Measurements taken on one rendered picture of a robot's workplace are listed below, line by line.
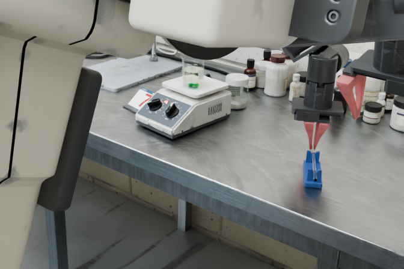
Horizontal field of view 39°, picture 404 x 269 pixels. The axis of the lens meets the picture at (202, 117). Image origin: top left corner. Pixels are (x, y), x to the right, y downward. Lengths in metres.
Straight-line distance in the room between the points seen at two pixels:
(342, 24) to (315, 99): 0.89
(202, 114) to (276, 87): 0.31
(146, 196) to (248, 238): 0.49
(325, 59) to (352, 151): 0.26
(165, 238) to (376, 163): 1.07
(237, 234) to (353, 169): 0.95
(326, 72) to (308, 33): 0.86
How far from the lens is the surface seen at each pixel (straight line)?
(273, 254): 2.05
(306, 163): 1.20
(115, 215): 2.27
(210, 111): 1.34
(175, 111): 1.30
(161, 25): 0.25
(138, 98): 1.47
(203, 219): 2.18
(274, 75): 1.55
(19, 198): 0.43
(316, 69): 1.15
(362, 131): 1.41
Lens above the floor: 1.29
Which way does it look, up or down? 23 degrees down
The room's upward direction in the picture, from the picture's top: 2 degrees clockwise
